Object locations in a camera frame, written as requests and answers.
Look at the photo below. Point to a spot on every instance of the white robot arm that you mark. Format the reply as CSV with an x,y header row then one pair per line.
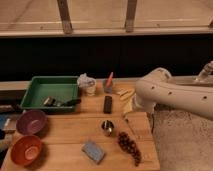
x,y
155,87

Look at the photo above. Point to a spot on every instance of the purple bowl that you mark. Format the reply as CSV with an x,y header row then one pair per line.
x,y
31,122

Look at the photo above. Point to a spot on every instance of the orange bowl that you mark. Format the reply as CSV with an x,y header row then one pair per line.
x,y
26,150

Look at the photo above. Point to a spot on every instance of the grey cup with red utensil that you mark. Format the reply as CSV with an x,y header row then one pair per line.
x,y
108,83

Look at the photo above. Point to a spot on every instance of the black rectangular block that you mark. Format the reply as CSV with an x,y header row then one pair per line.
x,y
107,105

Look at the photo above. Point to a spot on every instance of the white cup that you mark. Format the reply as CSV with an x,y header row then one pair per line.
x,y
90,89

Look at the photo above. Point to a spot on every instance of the yellow wooden pieces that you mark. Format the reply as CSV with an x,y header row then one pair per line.
x,y
126,96

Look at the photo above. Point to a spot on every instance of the metal spoon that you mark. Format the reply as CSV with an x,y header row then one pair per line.
x,y
127,121

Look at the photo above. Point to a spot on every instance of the shiny metal cup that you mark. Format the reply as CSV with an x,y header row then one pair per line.
x,y
107,127

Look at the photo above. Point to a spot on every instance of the green plastic tray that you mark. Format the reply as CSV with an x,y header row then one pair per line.
x,y
60,88

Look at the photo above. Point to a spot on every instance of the bunch of dark grapes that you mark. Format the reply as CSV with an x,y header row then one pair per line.
x,y
129,146

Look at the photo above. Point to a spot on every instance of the black brush in tray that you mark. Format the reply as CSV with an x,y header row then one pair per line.
x,y
52,102

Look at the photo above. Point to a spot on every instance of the blue sponge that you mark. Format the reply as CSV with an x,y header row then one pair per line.
x,y
93,151

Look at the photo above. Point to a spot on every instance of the metal rail on right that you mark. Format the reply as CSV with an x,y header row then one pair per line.
x,y
190,81

